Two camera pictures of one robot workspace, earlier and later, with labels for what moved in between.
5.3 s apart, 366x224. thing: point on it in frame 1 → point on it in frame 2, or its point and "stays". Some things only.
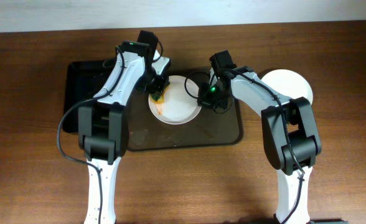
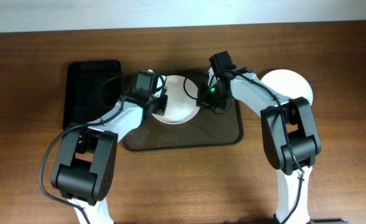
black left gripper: (157, 88) → (160, 104)
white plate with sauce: (288, 83) stays
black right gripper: (206, 101) stays
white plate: (178, 104) stays
